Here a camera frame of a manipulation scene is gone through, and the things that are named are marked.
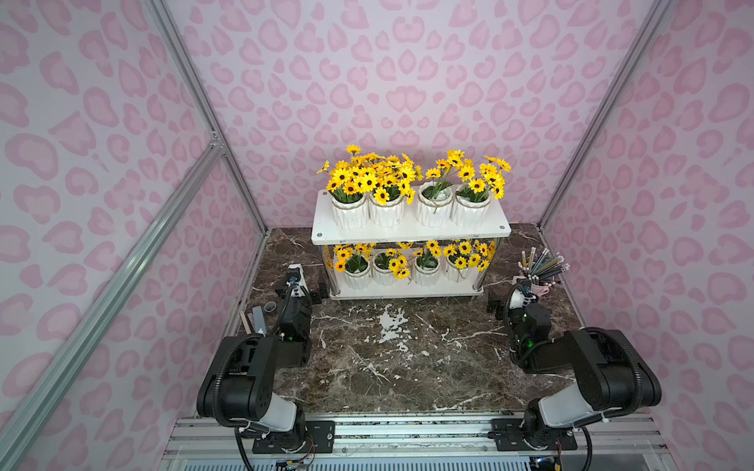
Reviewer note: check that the white two-tier shelf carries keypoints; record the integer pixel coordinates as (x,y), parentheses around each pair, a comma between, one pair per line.
(326,234)

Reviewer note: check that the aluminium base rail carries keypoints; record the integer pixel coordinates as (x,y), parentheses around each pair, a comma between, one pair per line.
(481,441)

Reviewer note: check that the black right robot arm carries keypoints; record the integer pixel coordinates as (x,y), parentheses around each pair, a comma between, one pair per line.
(611,378)

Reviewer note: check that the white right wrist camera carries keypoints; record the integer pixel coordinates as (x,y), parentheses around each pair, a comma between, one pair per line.
(521,295)

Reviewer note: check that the pink pencil cup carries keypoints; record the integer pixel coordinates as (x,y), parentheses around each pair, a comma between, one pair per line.
(540,270)

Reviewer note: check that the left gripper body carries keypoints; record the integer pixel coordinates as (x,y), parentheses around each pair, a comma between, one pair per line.
(317,295)

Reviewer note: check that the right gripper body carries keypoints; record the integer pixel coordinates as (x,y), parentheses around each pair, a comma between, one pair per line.
(498,303)

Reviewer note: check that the sunflower pot bottom second-left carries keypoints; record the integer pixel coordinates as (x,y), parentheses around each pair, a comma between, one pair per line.
(389,267)

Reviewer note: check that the sunflower pot second-left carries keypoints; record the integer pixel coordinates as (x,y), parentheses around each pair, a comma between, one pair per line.
(389,267)
(387,182)

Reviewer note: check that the sunflower pot top second-left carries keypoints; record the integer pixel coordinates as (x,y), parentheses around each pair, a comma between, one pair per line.
(387,182)

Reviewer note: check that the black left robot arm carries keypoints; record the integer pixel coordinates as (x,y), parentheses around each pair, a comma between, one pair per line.
(237,390)

